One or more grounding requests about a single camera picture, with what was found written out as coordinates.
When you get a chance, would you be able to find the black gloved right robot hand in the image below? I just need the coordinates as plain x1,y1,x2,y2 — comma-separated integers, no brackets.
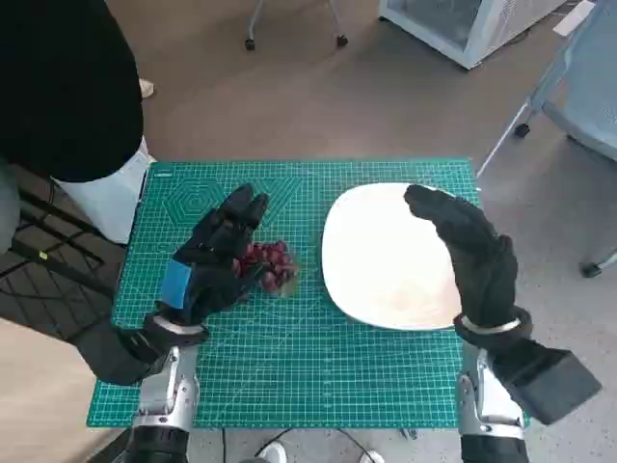
402,183,532,334

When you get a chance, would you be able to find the red toy grape bunch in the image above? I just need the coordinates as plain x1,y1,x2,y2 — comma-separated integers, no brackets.
233,240,303,296

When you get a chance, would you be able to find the black metal wire rack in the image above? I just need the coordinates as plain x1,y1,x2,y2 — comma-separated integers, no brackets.
0,163,129,348

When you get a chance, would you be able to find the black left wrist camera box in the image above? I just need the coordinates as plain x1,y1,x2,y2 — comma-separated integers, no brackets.
71,317,165,387

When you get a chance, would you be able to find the beige wooden board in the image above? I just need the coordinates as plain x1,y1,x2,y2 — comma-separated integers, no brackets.
0,317,131,463

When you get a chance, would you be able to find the green cutting mat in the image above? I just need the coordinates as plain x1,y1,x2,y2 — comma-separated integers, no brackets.
85,154,531,430

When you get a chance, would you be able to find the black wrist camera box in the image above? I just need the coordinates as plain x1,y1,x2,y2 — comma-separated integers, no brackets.
71,317,165,387
486,337,604,425

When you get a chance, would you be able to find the rolling chair base with casters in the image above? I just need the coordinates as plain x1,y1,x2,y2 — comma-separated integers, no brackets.
243,0,349,52

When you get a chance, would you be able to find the white plate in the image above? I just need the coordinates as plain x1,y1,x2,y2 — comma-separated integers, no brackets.
320,182,483,333

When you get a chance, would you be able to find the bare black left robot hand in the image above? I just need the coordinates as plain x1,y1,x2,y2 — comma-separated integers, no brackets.
154,184,270,328

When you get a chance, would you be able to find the light blue mesh chair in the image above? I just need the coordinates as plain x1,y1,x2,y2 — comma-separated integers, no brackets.
474,0,617,279

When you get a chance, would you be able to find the person's leg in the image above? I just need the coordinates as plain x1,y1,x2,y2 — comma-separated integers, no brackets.
50,136,158,246

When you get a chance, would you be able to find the white paper sheet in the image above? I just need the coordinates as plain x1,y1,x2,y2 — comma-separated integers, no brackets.
551,0,595,36

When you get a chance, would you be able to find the white glass-door cabinet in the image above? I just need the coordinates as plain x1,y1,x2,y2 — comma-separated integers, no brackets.
377,0,570,70

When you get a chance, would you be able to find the person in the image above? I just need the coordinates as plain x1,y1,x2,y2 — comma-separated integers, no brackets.
0,0,146,183

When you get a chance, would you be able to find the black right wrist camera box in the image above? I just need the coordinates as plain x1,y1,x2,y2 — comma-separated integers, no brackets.
486,337,604,425

